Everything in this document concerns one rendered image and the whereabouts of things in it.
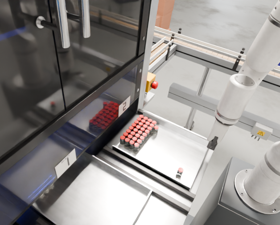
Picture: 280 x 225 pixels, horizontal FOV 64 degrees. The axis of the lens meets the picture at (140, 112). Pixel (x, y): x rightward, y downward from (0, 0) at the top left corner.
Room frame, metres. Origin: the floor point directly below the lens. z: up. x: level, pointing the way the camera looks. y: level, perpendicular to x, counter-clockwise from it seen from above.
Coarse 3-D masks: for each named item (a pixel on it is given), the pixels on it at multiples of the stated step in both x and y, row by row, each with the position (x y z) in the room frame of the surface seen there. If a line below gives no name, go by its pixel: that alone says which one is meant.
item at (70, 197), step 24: (72, 168) 0.47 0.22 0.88; (96, 168) 0.49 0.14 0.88; (48, 192) 0.36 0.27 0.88; (72, 192) 0.38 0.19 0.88; (96, 192) 0.39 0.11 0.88; (120, 192) 0.40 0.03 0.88; (144, 192) 0.41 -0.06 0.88; (48, 216) 0.29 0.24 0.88; (72, 216) 0.30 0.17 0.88; (96, 216) 0.31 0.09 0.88; (120, 216) 0.32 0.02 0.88
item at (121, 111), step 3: (129, 96) 0.74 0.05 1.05; (126, 99) 0.72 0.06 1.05; (129, 99) 0.74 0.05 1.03; (123, 102) 0.70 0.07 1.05; (126, 102) 0.72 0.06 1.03; (129, 102) 0.75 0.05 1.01; (120, 105) 0.68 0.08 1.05; (123, 105) 0.70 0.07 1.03; (126, 105) 0.72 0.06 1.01; (120, 108) 0.68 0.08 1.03; (126, 108) 0.73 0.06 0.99; (120, 111) 0.68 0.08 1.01; (123, 111) 0.70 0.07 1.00; (120, 114) 0.68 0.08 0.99
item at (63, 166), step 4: (72, 152) 0.43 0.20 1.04; (68, 156) 0.41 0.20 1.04; (72, 156) 0.43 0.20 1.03; (64, 160) 0.40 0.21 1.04; (72, 160) 0.42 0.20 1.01; (60, 164) 0.38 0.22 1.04; (64, 164) 0.39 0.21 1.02; (56, 168) 0.36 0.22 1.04; (60, 168) 0.38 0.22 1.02; (64, 168) 0.39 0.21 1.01; (56, 172) 0.36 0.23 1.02; (60, 172) 0.37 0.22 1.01
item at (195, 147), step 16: (144, 112) 0.81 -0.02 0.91; (160, 128) 0.75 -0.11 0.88; (176, 128) 0.74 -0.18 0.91; (144, 144) 0.64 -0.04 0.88; (160, 144) 0.65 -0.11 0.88; (176, 144) 0.66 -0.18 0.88; (192, 144) 0.68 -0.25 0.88; (144, 160) 0.55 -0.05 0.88; (160, 160) 0.56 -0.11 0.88; (176, 160) 0.58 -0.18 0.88; (192, 160) 0.59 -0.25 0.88; (192, 176) 0.51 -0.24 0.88
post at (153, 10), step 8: (152, 0) 0.84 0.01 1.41; (152, 8) 0.85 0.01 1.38; (152, 16) 0.86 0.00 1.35; (152, 24) 0.86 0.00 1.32; (152, 32) 0.87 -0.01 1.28; (152, 40) 0.89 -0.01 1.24; (144, 48) 0.84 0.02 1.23; (144, 56) 0.83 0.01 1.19; (144, 64) 0.84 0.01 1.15; (144, 72) 0.85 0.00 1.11; (144, 80) 0.86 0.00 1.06; (144, 88) 0.88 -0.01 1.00; (136, 104) 0.84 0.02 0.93; (136, 112) 0.84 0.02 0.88
